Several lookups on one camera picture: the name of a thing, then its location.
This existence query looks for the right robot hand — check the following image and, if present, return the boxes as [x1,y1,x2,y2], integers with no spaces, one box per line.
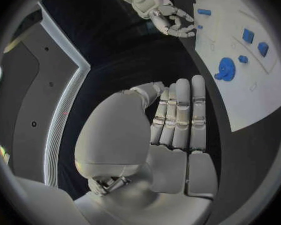
[149,3,198,38]

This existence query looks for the blue block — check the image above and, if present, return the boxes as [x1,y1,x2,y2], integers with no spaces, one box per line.
[242,28,255,44]
[257,41,270,58]

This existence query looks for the white task board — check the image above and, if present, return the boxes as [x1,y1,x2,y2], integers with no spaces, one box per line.
[191,0,281,133]

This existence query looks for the blue gear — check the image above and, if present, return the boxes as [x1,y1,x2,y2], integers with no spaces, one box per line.
[213,57,237,82]

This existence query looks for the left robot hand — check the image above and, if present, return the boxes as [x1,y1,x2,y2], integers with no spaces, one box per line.
[73,75,219,225]

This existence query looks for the blue cylinder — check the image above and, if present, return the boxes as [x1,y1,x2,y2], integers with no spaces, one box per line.
[196,8,213,17]

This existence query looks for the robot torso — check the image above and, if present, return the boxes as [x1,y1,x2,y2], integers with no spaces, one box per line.
[0,1,92,189]

